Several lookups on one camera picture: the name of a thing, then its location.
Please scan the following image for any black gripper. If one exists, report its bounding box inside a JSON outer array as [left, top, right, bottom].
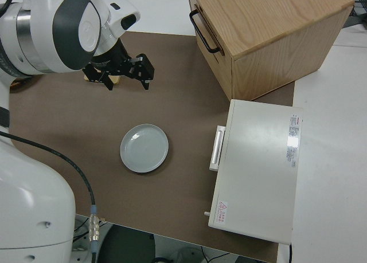
[[82, 42, 156, 92]]

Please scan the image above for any gray plate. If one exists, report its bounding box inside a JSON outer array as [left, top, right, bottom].
[[119, 123, 170, 175]]

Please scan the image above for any brown table mat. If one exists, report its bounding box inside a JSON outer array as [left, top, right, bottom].
[[8, 30, 296, 263]]

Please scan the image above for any light wooden box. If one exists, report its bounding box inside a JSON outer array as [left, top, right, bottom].
[[186, 0, 355, 102]]

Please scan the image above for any white toaster oven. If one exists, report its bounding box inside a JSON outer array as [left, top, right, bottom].
[[202, 99, 304, 245]]

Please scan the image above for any black box handle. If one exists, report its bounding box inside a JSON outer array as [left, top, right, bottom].
[[189, 10, 222, 54]]

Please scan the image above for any black cable with metal connector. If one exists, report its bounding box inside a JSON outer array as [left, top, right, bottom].
[[0, 132, 100, 263]]

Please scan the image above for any silver toaster oven handle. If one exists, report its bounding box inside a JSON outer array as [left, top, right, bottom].
[[209, 125, 227, 172]]

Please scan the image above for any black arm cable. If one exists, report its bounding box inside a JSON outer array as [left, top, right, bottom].
[[0, 0, 14, 16]]

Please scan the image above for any black round pedestal base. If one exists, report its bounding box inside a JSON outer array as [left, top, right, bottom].
[[99, 225, 156, 263]]

